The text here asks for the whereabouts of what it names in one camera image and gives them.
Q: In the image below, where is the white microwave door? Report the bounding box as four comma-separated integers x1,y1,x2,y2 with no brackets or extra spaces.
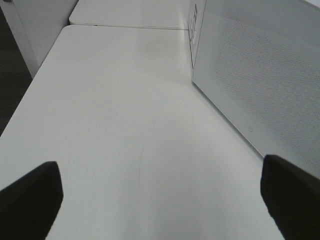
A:
192,0,320,177

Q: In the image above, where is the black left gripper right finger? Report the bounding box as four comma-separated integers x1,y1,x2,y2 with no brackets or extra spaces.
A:
260,154,320,240

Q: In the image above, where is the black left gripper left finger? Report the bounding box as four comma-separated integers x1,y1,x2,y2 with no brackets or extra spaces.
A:
0,161,64,240

